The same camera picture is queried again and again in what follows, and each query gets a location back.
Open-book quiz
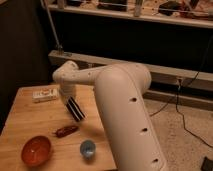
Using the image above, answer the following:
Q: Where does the metal lamp pole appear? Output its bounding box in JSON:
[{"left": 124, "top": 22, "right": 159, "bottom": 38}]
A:
[{"left": 43, "top": 0, "right": 64, "bottom": 54}]

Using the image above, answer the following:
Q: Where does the white rectangular box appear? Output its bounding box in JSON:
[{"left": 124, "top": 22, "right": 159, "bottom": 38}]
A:
[{"left": 32, "top": 88, "right": 59, "bottom": 103}]

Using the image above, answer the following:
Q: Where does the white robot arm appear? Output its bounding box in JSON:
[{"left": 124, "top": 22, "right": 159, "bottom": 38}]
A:
[{"left": 53, "top": 61, "right": 169, "bottom": 171}]

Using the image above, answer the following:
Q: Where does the orange bowl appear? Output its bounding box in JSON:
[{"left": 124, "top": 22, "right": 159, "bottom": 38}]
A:
[{"left": 21, "top": 136, "right": 52, "bottom": 167}]

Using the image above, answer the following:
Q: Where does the white shelf board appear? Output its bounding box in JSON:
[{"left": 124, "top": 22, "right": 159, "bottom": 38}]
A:
[{"left": 48, "top": 5, "right": 213, "bottom": 29}]

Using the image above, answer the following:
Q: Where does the black box on floor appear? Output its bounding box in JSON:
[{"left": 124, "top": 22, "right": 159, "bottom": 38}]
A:
[{"left": 201, "top": 157, "right": 213, "bottom": 171}]

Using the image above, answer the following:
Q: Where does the brown wrapped candy bar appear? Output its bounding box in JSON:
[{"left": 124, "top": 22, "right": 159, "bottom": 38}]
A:
[{"left": 53, "top": 125, "right": 79, "bottom": 138}]

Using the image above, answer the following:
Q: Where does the blue ceramic cup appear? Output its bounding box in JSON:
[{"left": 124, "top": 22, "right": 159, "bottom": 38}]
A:
[{"left": 80, "top": 140, "right": 96, "bottom": 158}]

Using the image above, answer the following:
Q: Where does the black striped eraser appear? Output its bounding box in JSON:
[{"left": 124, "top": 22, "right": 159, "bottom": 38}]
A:
[{"left": 66, "top": 97, "right": 85, "bottom": 122}]

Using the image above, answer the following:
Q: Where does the black power cable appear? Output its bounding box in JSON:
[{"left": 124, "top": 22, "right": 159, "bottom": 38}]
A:
[{"left": 149, "top": 33, "right": 213, "bottom": 149}]

